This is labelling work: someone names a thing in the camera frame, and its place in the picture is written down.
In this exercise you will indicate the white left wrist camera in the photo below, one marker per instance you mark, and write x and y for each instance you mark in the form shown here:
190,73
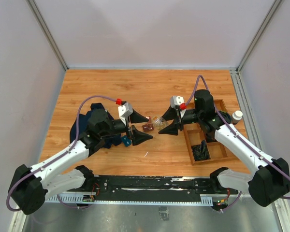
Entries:
124,111

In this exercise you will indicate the white pill bottle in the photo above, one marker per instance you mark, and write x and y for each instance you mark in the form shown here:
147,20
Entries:
236,116

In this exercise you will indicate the clear pill bottle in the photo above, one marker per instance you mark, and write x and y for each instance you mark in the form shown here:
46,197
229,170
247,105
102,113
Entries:
159,123

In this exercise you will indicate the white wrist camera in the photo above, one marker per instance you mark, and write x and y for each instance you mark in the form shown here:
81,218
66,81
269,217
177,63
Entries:
177,101
124,111

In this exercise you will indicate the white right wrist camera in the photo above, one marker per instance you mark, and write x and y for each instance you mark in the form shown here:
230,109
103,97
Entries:
177,101

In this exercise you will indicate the red pill organizer box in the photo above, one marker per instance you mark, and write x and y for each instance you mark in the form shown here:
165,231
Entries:
148,126

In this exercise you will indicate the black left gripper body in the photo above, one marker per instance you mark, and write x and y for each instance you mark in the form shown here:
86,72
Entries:
119,127

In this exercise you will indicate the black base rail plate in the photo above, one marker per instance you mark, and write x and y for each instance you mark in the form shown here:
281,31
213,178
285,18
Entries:
149,189

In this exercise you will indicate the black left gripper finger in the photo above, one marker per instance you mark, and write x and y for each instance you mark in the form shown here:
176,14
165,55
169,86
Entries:
139,137
136,117

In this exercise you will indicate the wooden compartment tray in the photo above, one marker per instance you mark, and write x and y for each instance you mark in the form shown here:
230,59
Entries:
217,152

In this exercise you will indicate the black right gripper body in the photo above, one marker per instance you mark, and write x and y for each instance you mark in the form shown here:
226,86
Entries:
187,118

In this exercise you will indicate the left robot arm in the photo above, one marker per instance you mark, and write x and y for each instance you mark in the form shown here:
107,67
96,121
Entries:
32,186

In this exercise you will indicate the dark navy cloth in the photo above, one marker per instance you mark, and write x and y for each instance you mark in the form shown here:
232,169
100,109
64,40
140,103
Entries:
83,123

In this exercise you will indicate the teal pill organizer box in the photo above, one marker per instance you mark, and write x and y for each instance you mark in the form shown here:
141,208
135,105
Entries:
126,141

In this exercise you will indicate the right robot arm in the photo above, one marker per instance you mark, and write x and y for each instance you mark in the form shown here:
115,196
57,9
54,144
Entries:
269,178

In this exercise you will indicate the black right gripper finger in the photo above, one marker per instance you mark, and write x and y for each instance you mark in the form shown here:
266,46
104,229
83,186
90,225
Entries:
172,129
171,113

